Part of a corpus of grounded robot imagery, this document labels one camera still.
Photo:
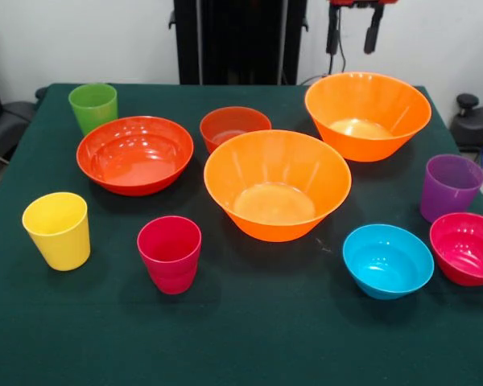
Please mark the wide red bowl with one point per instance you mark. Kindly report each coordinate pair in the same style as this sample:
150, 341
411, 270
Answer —
134, 161

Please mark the purple plastic cup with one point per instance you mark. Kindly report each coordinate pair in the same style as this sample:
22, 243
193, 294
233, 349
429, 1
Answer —
448, 193

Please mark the blue plastic bowl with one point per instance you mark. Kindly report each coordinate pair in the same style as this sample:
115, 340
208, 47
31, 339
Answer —
386, 261

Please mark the large orange bowl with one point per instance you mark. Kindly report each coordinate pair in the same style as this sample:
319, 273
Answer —
273, 177
366, 104

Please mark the small red bowl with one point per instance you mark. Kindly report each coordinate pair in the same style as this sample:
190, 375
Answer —
225, 122

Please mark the pink plastic cup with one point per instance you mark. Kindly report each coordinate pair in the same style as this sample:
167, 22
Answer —
169, 257

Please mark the dark green tablecloth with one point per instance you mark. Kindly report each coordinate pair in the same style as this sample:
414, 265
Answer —
241, 342

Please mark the black chair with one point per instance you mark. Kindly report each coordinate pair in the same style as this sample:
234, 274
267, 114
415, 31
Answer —
4, 120

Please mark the green plastic cup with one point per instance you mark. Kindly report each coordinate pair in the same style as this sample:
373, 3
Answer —
92, 108

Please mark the pink plastic bowl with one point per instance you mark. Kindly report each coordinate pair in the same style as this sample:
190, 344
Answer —
467, 249

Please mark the yellow plastic cup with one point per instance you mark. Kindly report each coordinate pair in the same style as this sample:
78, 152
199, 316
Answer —
58, 233

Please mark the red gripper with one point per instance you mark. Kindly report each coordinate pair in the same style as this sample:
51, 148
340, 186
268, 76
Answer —
342, 3

